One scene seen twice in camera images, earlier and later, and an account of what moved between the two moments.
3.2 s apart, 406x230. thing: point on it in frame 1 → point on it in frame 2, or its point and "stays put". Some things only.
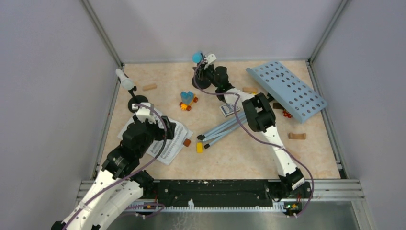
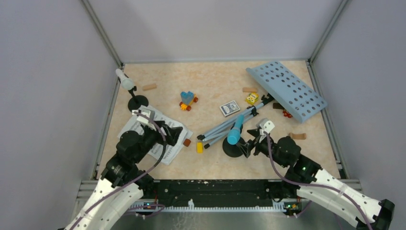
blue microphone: [200, 80] → [231, 146]
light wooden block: [149, 87] stays put
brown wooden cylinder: [186, 142] stays put
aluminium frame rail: [85, 187] stays put
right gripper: [210, 66] → [245, 148]
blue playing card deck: [228, 109] stays put
